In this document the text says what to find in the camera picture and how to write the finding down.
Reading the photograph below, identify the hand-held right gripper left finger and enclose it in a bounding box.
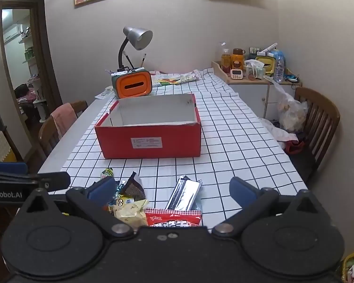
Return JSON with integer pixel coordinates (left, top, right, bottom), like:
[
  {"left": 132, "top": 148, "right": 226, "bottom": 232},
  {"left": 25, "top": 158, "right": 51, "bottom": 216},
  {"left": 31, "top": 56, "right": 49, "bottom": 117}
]
[{"left": 19, "top": 177, "right": 135, "bottom": 238}]

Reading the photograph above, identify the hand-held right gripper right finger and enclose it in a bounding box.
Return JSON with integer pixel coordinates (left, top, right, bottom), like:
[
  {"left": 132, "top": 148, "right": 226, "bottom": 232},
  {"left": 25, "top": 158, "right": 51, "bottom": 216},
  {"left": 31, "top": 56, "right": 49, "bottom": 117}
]
[{"left": 211, "top": 177, "right": 328, "bottom": 238}]

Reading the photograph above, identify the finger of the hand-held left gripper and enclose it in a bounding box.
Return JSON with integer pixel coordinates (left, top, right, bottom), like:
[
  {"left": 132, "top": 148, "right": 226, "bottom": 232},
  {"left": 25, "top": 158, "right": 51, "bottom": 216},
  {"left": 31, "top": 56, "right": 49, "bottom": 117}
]
[
  {"left": 0, "top": 171, "right": 71, "bottom": 193},
  {"left": 0, "top": 161, "right": 29, "bottom": 175}
]

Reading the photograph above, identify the yellow cartoon snack packet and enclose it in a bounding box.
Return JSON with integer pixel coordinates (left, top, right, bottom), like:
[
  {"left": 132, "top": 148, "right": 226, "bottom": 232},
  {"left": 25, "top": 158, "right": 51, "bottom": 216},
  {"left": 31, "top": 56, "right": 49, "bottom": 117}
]
[{"left": 108, "top": 196, "right": 136, "bottom": 211}]

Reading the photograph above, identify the dark brown snack packet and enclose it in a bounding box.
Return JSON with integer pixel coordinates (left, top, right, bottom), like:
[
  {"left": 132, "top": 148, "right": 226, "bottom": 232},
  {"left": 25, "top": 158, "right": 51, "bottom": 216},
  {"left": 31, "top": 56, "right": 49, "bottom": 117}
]
[{"left": 119, "top": 171, "right": 146, "bottom": 201}]

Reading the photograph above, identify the cream snack packet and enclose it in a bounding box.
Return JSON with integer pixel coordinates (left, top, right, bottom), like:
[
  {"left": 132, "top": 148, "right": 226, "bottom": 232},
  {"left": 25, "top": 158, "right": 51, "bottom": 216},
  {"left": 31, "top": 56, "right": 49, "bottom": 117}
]
[{"left": 114, "top": 199, "right": 149, "bottom": 229}]

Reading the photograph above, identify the silver black bar packet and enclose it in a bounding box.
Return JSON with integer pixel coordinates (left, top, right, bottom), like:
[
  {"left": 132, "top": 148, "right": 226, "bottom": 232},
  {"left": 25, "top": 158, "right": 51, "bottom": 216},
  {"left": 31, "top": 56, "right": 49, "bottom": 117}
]
[{"left": 165, "top": 175, "right": 203, "bottom": 212}]

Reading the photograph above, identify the red cardboard box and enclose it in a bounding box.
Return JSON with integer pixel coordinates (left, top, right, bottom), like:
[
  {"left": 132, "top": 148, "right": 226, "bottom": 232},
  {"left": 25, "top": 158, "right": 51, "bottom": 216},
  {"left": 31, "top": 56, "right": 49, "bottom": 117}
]
[{"left": 94, "top": 93, "right": 202, "bottom": 160}]

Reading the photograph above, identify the red snack packet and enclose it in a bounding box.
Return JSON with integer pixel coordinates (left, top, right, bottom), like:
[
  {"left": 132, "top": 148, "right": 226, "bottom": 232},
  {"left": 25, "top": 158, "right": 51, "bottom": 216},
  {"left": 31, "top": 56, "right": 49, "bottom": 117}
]
[{"left": 145, "top": 208, "right": 202, "bottom": 228}]

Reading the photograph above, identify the yellow quilted bag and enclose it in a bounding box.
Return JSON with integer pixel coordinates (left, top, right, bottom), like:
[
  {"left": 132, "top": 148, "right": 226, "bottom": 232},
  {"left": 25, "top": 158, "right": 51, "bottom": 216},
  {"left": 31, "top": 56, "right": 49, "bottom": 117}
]
[{"left": 0, "top": 130, "right": 17, "bottom": 163}]

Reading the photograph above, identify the wooden chair with towel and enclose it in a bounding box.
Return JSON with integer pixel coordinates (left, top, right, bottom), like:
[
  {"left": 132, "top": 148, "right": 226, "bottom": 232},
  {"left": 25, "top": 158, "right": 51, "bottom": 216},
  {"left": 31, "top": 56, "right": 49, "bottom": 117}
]
[{"left": 38, "top": 100, "right": 89, "bottom": 160}]

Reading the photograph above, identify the black white checked tablecloth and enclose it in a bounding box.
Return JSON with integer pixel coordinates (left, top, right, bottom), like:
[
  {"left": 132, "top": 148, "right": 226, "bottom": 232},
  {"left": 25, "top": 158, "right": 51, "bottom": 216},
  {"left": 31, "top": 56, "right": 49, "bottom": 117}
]
[{"left": 60, "top": 68, "right": 309, "bottom": 227}]

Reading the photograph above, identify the pink towel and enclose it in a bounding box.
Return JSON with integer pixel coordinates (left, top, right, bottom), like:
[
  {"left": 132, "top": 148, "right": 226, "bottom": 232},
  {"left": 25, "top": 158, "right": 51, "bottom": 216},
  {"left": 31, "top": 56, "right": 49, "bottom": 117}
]
[{"left": 50, "top": 103, "right": 78, "bottom": 140}]

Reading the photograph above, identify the red cloth item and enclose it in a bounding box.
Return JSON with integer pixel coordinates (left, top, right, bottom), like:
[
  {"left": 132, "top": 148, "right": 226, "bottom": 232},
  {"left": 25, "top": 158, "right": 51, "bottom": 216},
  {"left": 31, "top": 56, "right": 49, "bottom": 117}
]
[{"left": 285, "top": 140, "right": 305, "bottom": 154}]

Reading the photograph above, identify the white cabinet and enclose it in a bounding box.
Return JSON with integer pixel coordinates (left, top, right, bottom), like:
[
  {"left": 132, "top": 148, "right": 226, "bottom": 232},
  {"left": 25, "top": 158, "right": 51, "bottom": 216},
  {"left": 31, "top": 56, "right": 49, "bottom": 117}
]
[{"left": 228, "top": 83, "right": 295, "bottom": 120}]

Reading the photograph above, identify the clear plastic bag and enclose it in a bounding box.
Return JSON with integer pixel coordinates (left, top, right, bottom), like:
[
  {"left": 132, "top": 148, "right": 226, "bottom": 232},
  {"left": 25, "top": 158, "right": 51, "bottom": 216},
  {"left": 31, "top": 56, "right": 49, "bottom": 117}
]
[{"left": 264, "top": 75, "right": 309, "bottom": 132}]

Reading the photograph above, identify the clear plastic packet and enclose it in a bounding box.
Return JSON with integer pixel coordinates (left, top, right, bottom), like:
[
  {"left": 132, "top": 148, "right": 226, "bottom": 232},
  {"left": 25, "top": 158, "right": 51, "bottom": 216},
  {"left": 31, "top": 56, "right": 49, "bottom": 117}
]
[{"left": 95, "top": 85, "right": 114, "bottom": 100}]

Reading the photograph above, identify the wooden slatted chair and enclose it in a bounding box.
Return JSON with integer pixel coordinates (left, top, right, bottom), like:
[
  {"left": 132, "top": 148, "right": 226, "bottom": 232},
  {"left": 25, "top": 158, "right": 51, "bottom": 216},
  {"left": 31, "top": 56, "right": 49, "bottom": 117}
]
[{"left": 289, "top": 87, "right": 341, "bottom": 183}]

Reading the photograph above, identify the orange green tissue box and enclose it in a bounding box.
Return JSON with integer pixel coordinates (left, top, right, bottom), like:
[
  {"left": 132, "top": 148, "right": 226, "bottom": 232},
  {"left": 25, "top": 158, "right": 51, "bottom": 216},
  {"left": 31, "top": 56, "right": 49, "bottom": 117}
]
[{"left": 111, "top": 67, "right": 153, "bottom": 99}]

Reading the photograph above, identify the white marker pen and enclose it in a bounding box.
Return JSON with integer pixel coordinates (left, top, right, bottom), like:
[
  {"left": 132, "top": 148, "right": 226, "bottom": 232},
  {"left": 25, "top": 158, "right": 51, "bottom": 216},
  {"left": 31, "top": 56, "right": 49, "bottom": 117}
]
[{"left": 105, "top": 67, "right": 143, "bottom": 76}]

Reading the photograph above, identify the crumpled clear tissue pack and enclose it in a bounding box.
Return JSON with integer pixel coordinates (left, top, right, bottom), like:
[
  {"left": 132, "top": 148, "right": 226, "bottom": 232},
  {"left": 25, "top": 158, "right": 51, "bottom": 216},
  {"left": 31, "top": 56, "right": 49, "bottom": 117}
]
[{"left": 244, "top": 59, "right": 266, "bottom": 80}]

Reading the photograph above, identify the yellow green tissue box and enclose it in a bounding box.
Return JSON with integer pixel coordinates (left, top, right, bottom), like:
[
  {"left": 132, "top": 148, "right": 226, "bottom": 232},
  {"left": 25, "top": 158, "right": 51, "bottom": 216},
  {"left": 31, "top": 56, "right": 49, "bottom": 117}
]
[{"left": 255, "top": 55, "right": 276, "bottom": 75}]

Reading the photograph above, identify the orange juice bottle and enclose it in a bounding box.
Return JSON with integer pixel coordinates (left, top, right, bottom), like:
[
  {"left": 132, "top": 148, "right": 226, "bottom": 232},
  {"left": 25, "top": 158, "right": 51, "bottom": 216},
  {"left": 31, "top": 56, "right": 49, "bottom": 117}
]
[{"left": 221, "top": 49, "right": 232, "bottom": 74}]

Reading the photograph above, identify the clear water bottle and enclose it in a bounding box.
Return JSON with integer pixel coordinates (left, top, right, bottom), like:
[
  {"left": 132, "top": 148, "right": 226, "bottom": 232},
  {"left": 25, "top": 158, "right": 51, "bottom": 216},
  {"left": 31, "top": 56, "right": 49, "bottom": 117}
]
[{"left": 273, "top": 50, "right": 285, "bottom": 83}]

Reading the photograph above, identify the colourful printed packet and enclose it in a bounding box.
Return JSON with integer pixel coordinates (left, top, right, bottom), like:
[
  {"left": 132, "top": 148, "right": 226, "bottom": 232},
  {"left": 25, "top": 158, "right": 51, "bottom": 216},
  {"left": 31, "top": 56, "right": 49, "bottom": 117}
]
[{"left": 150, "top": 70, "right": 202, "bottom": 88}]

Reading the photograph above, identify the orange thermos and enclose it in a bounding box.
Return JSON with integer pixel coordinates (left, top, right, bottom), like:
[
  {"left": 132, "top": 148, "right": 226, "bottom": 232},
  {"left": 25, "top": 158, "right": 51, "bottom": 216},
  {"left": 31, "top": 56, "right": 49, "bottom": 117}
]
[{"left": 231, "top": 48, "right": 245, "bottom": 71}]

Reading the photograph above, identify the yellow basket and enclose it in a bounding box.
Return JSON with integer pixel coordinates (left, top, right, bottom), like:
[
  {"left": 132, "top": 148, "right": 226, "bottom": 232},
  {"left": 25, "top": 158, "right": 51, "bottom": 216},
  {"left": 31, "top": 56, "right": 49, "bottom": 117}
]
[{"left": 341, "top": 250, "right": 354, "bottom": 283}]

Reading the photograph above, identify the white tube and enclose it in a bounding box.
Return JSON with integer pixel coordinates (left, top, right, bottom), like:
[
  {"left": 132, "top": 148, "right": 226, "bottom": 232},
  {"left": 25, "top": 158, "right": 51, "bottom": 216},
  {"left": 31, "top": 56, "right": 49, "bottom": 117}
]
[{"left": 260, "top": 43, "right": 278, "bottom": 56}]

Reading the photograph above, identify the grey gooseneck desk lamp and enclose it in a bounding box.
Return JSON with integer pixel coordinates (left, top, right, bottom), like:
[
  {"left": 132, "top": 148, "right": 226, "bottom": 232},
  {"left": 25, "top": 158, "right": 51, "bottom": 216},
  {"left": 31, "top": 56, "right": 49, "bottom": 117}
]
[{"left": 117, "top": 26, "right": 153, "bottom": 71}]

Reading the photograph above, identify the wooden door frame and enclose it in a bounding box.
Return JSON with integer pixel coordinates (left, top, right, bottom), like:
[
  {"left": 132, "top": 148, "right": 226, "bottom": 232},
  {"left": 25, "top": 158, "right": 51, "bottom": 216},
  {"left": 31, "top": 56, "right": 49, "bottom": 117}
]
[{"left": 0, "top": 0, "right": 62, "bottom": 154}]

